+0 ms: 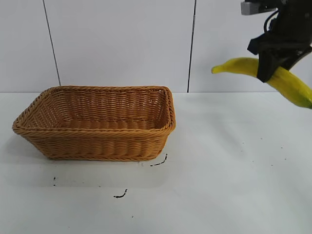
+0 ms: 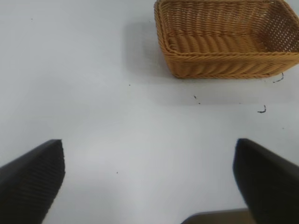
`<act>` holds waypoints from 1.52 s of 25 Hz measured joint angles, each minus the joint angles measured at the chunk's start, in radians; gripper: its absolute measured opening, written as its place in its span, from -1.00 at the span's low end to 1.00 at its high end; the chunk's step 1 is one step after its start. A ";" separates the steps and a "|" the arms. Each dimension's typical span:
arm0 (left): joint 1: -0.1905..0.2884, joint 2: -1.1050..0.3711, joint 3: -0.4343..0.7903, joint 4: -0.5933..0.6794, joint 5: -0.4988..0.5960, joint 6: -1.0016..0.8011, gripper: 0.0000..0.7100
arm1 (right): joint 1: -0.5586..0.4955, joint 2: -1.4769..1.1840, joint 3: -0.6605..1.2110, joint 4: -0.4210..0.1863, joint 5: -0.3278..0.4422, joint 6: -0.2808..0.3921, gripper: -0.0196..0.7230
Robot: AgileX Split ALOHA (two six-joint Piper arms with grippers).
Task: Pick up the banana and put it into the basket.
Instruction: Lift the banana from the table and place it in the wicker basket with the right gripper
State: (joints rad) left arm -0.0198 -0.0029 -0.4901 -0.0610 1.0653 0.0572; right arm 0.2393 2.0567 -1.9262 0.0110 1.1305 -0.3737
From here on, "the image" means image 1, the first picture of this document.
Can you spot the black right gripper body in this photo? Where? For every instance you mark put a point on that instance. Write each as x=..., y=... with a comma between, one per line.
x=290, y=26

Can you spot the yellow banana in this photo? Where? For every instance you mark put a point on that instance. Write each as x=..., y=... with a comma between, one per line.
x=239, y=66

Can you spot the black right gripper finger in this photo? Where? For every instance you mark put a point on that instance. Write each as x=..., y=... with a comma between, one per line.
x=293, y=61
x=267, y=68

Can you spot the woven wicker basket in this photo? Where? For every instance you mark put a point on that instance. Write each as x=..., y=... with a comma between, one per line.
x=97, y=143

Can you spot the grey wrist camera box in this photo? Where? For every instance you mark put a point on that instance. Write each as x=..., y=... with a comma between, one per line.
x=253, y=7

